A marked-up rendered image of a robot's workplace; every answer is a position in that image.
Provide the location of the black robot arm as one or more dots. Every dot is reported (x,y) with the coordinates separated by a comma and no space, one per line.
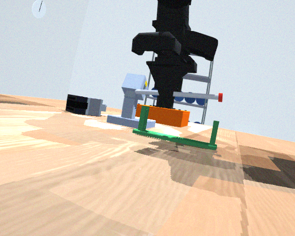
(197,43)

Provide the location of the green u-shaped bracket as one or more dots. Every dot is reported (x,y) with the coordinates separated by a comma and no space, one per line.
(142,131)

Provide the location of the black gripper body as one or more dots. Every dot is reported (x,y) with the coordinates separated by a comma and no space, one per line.
(164,41)

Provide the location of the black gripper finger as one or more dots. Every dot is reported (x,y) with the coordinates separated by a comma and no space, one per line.
(179,76)
(164,74)

